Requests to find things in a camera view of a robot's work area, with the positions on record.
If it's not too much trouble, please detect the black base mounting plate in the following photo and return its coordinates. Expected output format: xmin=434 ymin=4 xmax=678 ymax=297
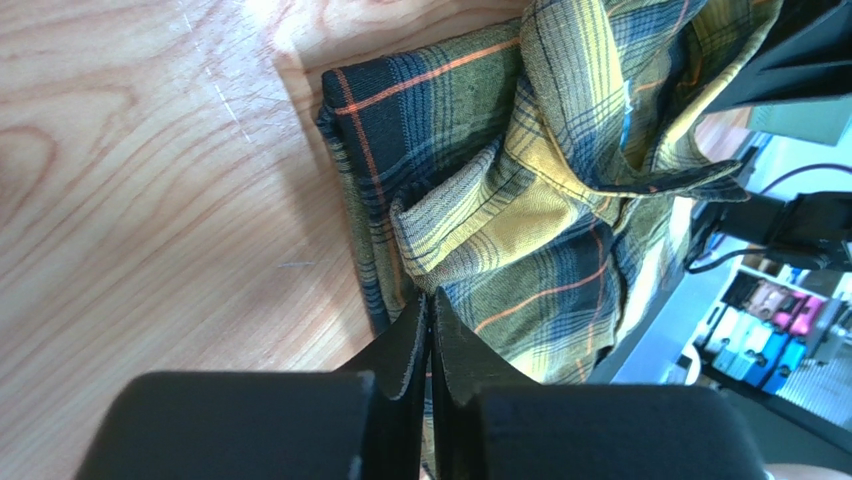
xmin=588 ymin=266 xmax=852 ymax=474

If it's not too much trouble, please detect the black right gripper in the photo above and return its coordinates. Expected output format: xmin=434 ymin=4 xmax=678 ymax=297
xmin=706 ymin=1 xmax=851 ymax=146

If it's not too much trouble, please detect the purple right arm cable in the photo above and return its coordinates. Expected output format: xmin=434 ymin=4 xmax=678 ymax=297
xmin=758 ymin=162 xmax=852 ymax=198

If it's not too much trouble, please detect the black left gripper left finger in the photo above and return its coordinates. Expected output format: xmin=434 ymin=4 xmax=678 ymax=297
xmin=77 ymin=295 xmax=428 ymax=479

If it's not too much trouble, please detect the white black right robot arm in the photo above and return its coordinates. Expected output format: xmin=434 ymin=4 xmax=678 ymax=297
xmin=684 ymin=1 xmax=851 ymax=274

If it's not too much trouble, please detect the yellow black plaid shirt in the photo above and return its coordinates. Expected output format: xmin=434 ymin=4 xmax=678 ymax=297
xmin=317 ymin=1 xmax=782 ymax=383

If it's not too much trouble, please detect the background shelf with boxes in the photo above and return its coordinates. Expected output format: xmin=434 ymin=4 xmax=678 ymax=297
xmin=693 ymin=255 xmax=851 ymax=429

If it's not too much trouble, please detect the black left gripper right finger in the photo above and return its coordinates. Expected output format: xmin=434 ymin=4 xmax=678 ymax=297
xmin=431 ymin=291 xmax=765 ymax=479

